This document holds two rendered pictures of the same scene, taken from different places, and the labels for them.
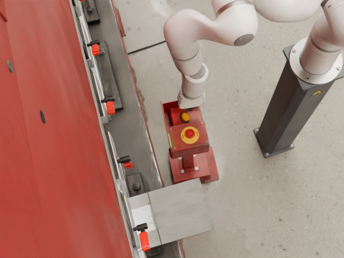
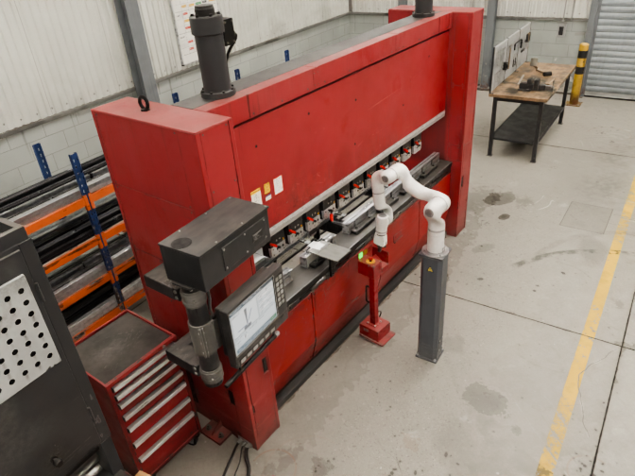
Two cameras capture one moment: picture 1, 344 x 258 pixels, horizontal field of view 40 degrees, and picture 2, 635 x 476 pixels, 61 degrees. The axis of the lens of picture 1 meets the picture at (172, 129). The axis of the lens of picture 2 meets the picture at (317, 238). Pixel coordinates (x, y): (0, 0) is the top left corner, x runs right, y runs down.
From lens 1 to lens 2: 317 cm
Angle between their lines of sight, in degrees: 47
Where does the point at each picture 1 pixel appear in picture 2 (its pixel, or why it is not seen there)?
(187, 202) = (338, 251)
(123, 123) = (351, 237)
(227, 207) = (372, 357)
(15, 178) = (295, 88)
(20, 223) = (290, 88)
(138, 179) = not seen: hidden behind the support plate
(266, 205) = (391, 371)
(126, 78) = (368, 229)
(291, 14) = (408, 186)
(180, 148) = (362, 262)
